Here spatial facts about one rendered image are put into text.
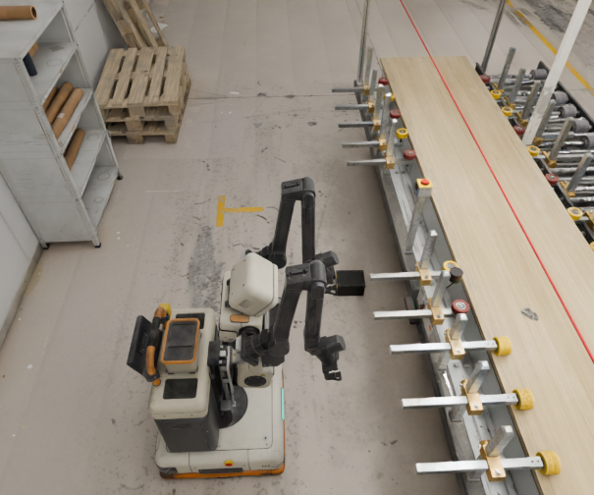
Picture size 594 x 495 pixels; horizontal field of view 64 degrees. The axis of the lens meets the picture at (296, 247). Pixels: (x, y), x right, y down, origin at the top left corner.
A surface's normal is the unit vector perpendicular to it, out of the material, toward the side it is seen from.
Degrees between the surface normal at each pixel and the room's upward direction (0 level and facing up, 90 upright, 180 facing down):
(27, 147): 90
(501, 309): 0
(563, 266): 0
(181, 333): 0
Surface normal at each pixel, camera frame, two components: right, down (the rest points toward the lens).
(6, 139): 0.05, 0.73
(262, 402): 0.00, -0.69
